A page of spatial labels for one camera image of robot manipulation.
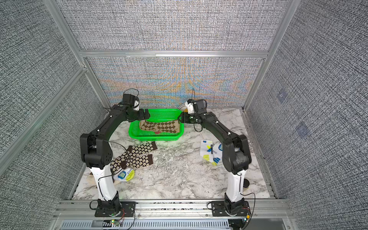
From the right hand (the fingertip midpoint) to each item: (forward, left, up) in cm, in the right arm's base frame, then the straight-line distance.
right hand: (182, 113), depth 90 cm
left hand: (+3, +24, -3) cm, 25 cm away
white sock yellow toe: (-33, +34, -17) cm, 50 cm away
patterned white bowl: (+22, 0, -17) cm, 28 cm away
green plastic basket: (-4, +33, -16) cm, 37 cm away
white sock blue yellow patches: (-16, -15, -19) cm, 29 cm away
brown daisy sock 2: (-24, +28, -18) cm, 41 cm away
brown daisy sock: (-16, +33, -18) cm, 41 cm away
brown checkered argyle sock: (+1, +17, -15) cm, 23 cm away
